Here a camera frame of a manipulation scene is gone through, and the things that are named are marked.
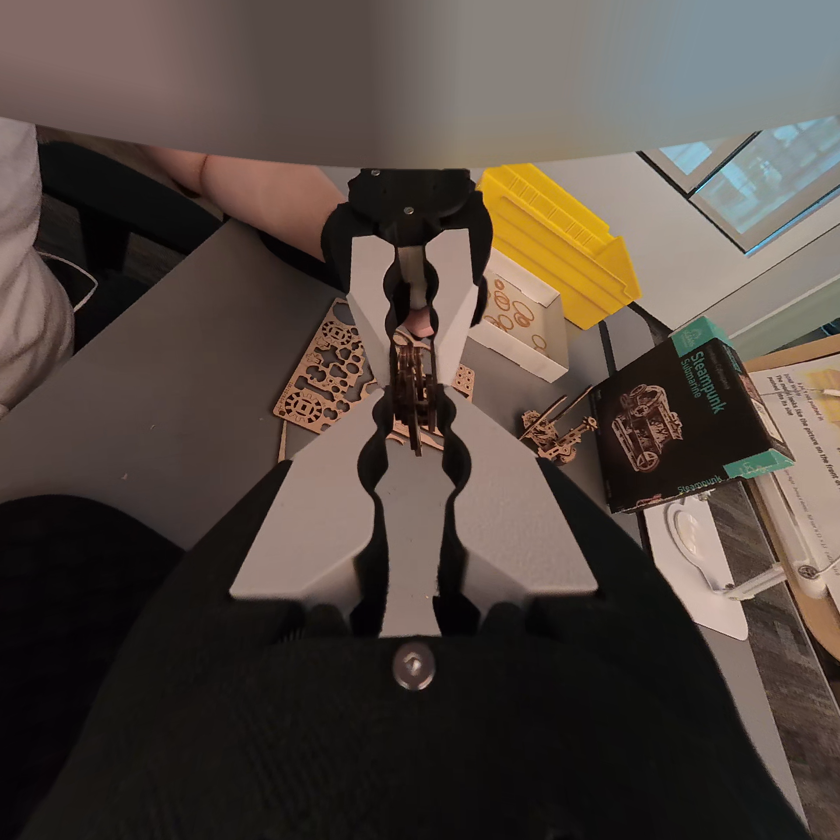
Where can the person's left forearm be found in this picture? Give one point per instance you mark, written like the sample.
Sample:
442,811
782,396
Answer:
262,197

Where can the small wooden gear assembly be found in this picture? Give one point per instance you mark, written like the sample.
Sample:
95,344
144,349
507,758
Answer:
413,394

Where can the black textured pad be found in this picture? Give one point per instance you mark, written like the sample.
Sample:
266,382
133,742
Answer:
72,623

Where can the window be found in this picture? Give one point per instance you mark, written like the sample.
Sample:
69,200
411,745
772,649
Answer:
774,177

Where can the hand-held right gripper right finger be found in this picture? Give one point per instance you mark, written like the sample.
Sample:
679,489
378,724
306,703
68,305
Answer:
518,525

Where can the white flat box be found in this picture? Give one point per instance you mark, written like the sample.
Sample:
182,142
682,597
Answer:
695,564

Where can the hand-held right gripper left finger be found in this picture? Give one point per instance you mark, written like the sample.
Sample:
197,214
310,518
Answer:
308,525

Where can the printed paper sheet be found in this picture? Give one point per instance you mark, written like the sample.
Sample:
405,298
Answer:
807,433

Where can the partly built wooden model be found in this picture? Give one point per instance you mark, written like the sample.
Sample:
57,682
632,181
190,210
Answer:
551,439

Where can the wooden sheet with gear cutouts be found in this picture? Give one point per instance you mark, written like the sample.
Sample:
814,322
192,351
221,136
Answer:
308,407

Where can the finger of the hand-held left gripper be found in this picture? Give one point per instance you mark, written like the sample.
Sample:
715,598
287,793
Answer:
458,282
367,282

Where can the yellow plastic bin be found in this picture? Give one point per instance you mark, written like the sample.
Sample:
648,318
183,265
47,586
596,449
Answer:
558,236

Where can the black model kit box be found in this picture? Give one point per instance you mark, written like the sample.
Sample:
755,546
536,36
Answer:
682,420

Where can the thin wooden stick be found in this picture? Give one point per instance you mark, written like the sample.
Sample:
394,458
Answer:
283,439

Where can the person's white shirt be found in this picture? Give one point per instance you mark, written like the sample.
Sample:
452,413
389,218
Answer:
26,295

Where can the pile of tan rubber bands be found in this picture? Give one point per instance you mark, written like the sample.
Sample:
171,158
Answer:
508,305

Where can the black office chair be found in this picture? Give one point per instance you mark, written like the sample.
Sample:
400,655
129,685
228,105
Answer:
131,190

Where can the person's left hand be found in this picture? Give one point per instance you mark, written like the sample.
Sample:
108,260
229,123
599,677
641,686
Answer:
420,323

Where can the white cardboard tray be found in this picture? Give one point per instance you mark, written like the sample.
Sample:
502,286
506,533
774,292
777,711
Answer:
544,308

